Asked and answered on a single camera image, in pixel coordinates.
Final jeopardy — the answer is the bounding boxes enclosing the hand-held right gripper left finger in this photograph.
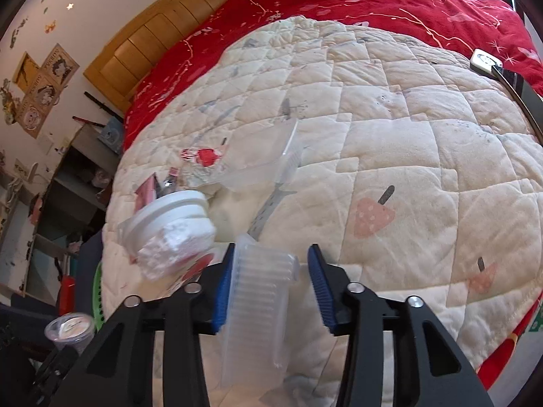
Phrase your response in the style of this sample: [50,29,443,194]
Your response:
[51,243,237,407]

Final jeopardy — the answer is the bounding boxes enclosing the wooden headboard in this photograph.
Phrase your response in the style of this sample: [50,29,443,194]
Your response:
[83,0,272,113]

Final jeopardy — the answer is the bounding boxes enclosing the black sword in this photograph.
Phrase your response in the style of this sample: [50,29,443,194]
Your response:
[83,91,125,119]

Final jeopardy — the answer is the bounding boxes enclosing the clear ribbed plastic container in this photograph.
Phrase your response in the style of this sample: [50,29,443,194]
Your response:
[221,234,301,391]

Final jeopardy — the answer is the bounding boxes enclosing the white quilted blanket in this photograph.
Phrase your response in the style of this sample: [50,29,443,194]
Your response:
[102,16,543,407]

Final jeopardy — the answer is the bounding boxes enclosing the clear plastic lidded cup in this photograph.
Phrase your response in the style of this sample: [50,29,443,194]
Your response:
[44,313,96,354]

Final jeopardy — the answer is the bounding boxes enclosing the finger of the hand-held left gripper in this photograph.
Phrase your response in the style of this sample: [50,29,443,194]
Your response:
[30,345,79,405]

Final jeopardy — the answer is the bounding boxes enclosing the white charger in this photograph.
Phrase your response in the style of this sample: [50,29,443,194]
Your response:
[471,49,504,75]

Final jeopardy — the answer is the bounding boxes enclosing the red and white wrapper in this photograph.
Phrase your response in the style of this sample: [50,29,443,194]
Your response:
[180,138,230,168]

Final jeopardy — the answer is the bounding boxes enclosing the red printed blanket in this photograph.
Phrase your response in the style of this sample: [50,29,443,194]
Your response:
[123,0,543,391]

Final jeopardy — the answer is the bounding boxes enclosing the green perforated basket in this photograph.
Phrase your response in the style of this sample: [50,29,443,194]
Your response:
[91,258,112,331]

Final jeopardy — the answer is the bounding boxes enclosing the grey desk with shelves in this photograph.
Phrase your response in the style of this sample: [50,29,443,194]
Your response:
[34,123,124,264]

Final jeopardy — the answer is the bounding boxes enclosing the blue-grey paper bag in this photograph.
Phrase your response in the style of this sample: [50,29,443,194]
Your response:
[99,118,125,151]

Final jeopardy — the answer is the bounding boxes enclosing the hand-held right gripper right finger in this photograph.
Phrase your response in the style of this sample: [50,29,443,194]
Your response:
[307,244,495,407]

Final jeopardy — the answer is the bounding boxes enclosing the pink packet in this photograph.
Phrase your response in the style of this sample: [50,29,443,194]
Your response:
[135,172,160,213]

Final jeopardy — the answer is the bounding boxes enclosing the tan wall poster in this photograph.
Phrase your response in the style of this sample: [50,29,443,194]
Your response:
[26,80,65,109]
[16,101,48,138]
[41,43,80,88]

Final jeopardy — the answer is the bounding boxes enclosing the white lidded red-print cup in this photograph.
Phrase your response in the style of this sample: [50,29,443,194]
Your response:
[120,191,218,293]

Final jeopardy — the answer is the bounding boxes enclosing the clear plastic box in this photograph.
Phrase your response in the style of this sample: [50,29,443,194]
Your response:
[218,119,304,193]

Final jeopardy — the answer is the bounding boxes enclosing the yellow wall poster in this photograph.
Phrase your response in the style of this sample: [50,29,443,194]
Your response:
[13,52,41,85]

